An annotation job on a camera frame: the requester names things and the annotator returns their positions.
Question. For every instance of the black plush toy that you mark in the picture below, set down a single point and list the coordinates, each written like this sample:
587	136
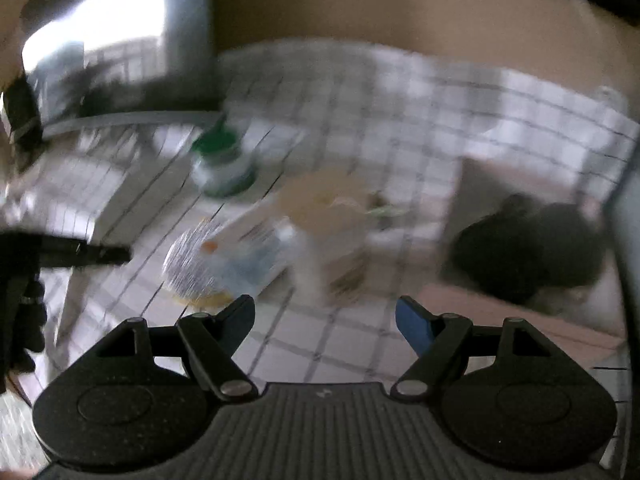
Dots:
525	250

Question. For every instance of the silver computer monitor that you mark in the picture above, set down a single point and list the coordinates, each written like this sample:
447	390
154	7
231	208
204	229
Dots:
125	35

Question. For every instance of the black box-shaped object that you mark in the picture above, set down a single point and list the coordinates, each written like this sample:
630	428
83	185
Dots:
22	120

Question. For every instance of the pink cardboard box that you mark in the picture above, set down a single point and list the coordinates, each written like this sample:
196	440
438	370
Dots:
575	325

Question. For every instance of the black checked white tablecloth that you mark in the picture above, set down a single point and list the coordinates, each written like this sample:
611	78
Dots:
360	125

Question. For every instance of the blue wet wipe packet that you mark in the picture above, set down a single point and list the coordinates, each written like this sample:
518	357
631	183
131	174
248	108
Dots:
255	255

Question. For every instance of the flower label plastic jar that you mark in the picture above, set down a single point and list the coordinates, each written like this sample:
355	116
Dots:
330	230

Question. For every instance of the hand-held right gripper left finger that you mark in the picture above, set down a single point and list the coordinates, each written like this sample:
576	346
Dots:
235	322

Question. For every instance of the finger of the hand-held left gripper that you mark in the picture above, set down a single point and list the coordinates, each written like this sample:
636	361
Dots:
85	252

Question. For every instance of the green lid jar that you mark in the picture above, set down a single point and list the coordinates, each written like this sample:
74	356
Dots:
222	160

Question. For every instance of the glittery silver sponge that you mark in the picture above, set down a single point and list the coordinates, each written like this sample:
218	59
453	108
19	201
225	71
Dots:
192	265

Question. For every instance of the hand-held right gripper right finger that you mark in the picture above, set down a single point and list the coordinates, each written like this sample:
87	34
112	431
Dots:
415	325

